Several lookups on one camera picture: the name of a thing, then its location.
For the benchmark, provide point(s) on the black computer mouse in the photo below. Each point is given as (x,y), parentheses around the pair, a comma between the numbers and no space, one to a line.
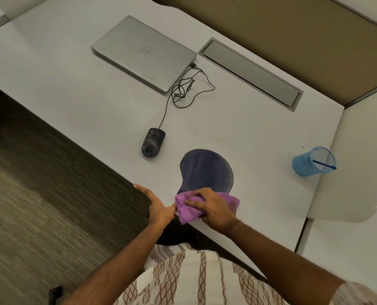
(153,143)

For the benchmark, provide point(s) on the silver closed laptop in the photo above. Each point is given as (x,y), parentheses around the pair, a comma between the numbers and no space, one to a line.
(137,50)

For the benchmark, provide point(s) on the person's left forearm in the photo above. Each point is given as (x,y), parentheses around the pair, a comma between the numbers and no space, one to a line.
(121,263)

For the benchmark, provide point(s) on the brown desk partition panel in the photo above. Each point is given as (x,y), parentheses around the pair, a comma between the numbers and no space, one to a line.
(287,34)

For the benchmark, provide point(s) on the black chair armrest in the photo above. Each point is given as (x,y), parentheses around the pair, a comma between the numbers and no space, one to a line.
(55,295)

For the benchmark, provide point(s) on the blue pen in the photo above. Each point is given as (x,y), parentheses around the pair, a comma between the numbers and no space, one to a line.
(325,165)

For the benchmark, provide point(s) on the purple cleaning cloth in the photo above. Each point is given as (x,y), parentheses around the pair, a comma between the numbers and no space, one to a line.
(188,212)

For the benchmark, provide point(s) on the white patterned shirt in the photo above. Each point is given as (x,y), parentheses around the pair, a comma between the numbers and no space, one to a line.
(188,279)

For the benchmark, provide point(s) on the person's left thumb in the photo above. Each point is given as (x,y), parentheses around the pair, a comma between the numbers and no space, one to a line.
(172,208)

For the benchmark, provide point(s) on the person's right thumb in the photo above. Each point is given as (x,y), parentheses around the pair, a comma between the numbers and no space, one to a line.
(194,204)

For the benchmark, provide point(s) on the dark blue mouse pad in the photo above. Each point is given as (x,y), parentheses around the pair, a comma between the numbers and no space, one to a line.
(207,171)

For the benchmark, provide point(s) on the person's left hand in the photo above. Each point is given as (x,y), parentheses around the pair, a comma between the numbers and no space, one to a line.
(160,214)

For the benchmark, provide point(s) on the person's right forearm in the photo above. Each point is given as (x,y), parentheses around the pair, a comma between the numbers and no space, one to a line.
(280,260)

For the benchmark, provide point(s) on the person's right hand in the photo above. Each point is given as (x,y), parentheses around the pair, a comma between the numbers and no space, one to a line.
(217,214)

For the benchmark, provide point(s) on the blue mesh pen holder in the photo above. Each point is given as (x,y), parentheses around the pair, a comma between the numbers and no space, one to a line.
(304,165)

